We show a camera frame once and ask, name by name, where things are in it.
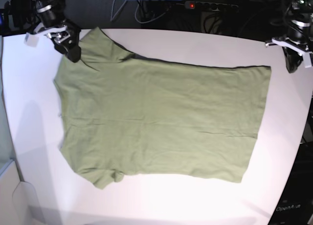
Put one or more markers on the white panel at left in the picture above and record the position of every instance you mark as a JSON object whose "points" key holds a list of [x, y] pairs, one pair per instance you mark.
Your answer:
{"points": [[18, 200]]}

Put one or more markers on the black OpenArm case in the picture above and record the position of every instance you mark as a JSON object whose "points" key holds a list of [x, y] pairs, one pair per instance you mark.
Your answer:
{"points": [[295, 206]]}

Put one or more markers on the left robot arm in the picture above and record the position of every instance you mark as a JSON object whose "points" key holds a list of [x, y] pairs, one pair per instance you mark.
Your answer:
{"points": [[297, 9]]}

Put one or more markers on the green T-shirt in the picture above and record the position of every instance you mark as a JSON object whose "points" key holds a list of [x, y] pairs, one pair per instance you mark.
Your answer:
{"points": [[127, 115]]}

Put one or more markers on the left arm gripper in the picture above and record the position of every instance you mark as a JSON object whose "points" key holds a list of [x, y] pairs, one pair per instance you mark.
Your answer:
{"points": [[297, 44]]}

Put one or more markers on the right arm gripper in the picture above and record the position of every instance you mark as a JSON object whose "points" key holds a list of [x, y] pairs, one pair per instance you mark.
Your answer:
{"points": [[60, 30]]}

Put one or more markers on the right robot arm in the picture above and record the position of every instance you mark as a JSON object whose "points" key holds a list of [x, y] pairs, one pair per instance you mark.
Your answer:
{"points": [[60, 4]]}

